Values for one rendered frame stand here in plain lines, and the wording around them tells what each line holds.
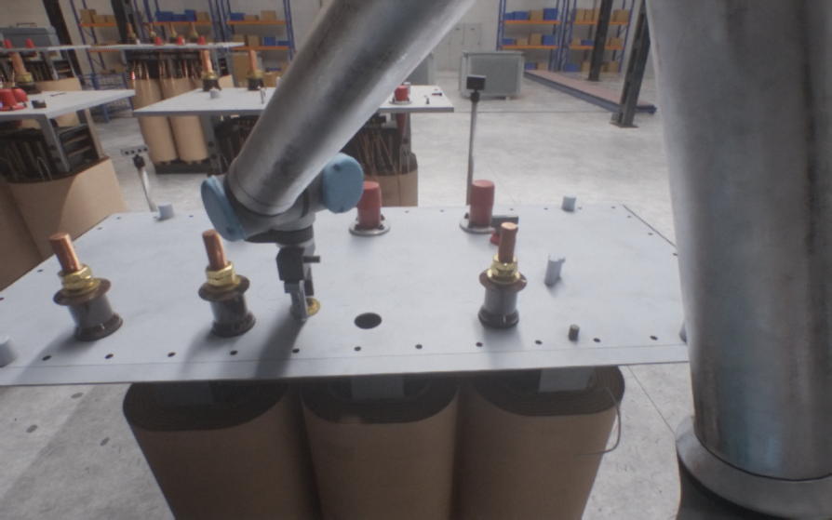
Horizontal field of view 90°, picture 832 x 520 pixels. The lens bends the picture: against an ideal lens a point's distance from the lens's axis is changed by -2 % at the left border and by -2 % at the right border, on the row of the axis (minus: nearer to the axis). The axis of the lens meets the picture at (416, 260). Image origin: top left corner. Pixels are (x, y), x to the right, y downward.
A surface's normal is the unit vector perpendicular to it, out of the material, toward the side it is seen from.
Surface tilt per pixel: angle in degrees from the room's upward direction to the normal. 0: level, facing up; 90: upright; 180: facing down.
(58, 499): 0
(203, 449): 90
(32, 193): 90
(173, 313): 0
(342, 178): 90
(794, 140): 79
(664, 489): 0
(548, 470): 90
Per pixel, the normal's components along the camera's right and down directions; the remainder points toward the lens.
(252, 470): 0.39, 0.44
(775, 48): -0.35, 0.33
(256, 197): -0.27, 0.80
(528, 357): 0.01, -0.77
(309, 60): -0.71, 0.26
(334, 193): 0.81, 0.29
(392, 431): 0.05, 0.48
